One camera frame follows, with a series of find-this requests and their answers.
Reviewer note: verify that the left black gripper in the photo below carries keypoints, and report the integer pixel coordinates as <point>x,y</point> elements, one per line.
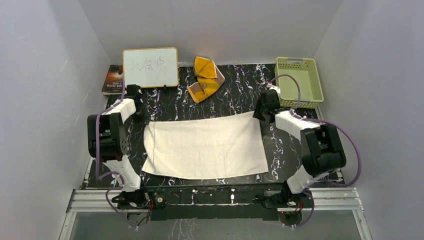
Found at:
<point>145,119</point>

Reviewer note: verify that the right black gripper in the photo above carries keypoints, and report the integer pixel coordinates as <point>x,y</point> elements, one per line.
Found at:
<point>257,113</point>

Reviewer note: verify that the white towel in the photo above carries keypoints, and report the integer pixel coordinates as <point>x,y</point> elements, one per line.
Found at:
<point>205,149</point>

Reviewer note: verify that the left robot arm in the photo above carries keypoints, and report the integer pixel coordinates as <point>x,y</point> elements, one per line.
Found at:
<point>107,139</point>

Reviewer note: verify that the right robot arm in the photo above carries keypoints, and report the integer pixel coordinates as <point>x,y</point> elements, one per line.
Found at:
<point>321,148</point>

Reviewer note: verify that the dark book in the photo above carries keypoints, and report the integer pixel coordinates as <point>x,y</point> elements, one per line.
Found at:
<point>113,84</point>

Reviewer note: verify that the green plastic basket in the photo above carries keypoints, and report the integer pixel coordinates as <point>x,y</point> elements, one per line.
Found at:
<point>299,81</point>

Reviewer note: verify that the yellow brown towel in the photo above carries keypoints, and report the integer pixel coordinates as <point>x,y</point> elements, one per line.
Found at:
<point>209,79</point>

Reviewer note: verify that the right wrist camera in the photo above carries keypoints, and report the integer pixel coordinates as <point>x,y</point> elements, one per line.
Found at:
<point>273,87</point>

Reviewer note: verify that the whiteboard with yellow frame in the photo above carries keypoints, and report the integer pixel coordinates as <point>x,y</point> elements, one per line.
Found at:
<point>151,67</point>

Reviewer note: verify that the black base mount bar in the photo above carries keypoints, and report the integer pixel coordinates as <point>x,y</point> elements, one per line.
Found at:
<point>241,201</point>

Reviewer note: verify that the aluminium rail frame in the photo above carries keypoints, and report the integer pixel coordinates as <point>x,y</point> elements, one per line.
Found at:
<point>325,199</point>

